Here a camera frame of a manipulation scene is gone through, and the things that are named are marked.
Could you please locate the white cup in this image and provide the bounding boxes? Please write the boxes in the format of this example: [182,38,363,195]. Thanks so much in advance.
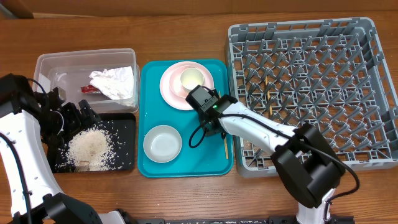
[180,68,205,92]

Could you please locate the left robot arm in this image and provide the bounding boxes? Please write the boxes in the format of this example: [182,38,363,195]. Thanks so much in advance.
[1,73,133,223]

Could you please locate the teal serving tray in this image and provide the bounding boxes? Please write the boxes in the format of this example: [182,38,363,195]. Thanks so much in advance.
[137,60,234,178]

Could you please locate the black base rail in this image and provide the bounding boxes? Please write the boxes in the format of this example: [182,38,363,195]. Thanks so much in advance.
[133,215,355,224]

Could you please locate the grey bowl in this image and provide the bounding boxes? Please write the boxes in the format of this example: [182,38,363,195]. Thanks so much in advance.
[143,125,182,163]

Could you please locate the grey dishwasher rack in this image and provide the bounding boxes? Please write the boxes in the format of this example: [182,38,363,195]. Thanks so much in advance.
[227,17,397,171]

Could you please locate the red snack wrapper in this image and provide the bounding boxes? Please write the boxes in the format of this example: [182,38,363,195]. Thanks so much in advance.
[81,85,102,94]

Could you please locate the pink plate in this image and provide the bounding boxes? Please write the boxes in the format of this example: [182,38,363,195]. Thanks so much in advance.
[160,61,214,111]

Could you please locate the black plastic tray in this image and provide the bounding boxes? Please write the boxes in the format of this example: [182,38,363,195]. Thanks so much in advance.
[46,112,137,174]

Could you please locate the pink small bowl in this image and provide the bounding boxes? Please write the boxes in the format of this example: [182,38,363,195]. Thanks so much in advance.
[170,65,195,98]

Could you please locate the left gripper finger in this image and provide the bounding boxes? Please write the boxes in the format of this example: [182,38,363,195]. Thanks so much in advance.
[78,100,101,128]
[63,103,81,134]

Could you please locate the clear plastic bin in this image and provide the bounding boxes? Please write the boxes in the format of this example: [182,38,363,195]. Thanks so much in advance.
[33,48,140,113]

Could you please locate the white napkin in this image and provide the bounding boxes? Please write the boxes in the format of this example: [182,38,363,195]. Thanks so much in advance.
[89,67,135,100]

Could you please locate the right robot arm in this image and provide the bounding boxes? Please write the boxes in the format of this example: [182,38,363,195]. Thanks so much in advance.
[186,85,346,223]

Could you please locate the wooden chopstick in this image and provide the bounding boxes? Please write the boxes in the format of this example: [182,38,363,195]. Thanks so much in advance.
[265,77,273,116]
[218,91,229,160]

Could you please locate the white rice pile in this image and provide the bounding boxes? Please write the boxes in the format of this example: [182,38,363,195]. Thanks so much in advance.
[55,119,134,172]

